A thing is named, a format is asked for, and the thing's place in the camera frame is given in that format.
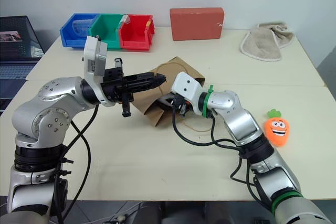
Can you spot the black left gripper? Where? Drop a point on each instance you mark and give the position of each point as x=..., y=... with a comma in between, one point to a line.
x=115, y=86

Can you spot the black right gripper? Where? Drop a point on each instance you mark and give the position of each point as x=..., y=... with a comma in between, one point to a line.
x=179, y=103

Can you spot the brown paper bag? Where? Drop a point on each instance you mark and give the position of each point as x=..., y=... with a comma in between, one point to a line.
x=152, y=103

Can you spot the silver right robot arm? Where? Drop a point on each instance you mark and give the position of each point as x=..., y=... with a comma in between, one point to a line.
x=244, y=121

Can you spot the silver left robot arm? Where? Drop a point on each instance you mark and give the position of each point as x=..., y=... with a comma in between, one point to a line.
x=39, y=113

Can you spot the orange carrot plush toy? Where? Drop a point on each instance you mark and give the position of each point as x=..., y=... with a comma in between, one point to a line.
x=277, y=129

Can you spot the green zip tie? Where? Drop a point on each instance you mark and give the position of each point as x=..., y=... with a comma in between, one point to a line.
x=210, y=89

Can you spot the red plastic storage bin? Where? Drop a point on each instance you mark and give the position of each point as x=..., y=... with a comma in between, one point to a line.
x=134, y=35

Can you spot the small clear plastic piece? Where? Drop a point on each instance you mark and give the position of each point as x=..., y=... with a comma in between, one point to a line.
x=126, y=20

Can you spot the green plastic storage bin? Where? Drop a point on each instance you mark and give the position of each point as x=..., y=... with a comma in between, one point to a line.
x=106, y=31

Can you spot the red-brown rectangular block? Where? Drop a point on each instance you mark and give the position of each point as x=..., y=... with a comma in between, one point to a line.
x=195, y=24

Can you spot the clear plastic cup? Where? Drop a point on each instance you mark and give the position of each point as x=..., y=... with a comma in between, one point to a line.
x=81, y=26

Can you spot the blue plastic storage bin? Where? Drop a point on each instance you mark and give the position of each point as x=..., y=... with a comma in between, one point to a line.
x=68, y=33

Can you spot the beige folded towel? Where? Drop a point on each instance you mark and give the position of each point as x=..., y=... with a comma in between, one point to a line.
x=262, y=43

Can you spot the dark open laptop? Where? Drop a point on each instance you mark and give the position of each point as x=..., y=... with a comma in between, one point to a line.
x=15, y=51

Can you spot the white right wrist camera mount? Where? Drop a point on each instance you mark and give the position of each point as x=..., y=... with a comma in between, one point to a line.
x=186, y=85

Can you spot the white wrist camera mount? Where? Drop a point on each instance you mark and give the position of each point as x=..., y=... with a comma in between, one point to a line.
x=186, y=85
x=92, y=56

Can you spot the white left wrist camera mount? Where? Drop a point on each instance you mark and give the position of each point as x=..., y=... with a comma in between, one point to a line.
x=92, y=56

